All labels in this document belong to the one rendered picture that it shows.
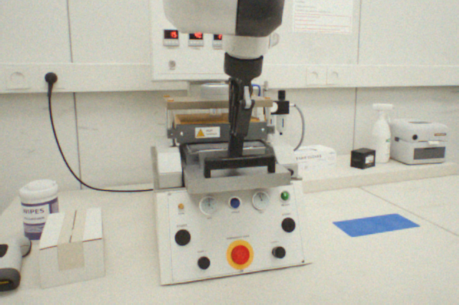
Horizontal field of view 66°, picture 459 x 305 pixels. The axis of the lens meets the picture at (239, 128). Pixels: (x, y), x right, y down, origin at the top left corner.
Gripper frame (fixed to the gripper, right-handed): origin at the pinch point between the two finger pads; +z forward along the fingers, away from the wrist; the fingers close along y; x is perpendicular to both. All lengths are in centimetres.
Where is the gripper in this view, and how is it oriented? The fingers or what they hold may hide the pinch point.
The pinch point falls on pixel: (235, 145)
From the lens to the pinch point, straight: 77.2
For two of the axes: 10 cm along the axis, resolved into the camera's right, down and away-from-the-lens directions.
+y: 2.3, 4.9, -8.4
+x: 9.7, -0.4, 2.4
